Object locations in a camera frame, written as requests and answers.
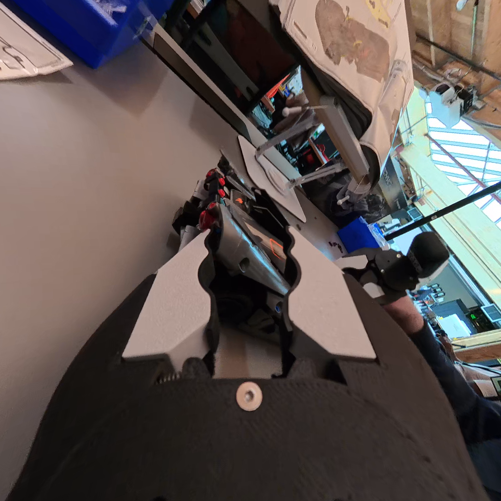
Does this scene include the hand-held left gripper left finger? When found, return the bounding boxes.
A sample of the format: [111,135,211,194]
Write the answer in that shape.
[122,230,220,372]

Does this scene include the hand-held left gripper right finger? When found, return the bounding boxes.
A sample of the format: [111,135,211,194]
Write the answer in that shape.
[287,227,377,361]

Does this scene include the dark lego car model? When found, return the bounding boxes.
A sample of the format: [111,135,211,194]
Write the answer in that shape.
[172,157,303,353]

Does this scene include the person's right forearm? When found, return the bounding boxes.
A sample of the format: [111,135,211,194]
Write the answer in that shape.
[407,321,501,494]

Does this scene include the LEGO Technic box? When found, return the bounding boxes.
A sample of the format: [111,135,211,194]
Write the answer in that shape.
[141,0,303,134]

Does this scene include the person's right hand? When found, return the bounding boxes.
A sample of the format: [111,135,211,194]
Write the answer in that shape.
[381,291,426,334]

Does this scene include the blue plastic bin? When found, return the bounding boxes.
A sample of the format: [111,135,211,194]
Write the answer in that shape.
[337,216,383,252]

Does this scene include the clear plastic parts bags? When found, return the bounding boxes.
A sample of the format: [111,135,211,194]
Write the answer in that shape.
[368,222,393,251]

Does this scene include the white book stand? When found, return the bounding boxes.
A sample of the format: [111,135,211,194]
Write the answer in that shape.
[238,96,387,224]

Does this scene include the white ceiling projector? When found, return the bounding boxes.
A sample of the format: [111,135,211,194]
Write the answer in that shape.
[428,80,487,127]

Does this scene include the open instruction book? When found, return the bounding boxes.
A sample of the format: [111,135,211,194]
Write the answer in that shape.
[270,0,416,189]

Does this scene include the blue bin with marker tag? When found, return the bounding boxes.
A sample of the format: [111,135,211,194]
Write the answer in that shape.
[12,0,175,70]

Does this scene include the white sticker sheet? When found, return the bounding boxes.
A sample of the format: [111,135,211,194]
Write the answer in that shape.
[0,4,74,81]

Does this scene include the clear plastic bag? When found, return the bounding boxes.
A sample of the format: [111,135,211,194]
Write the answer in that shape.
[94,0,154,40]

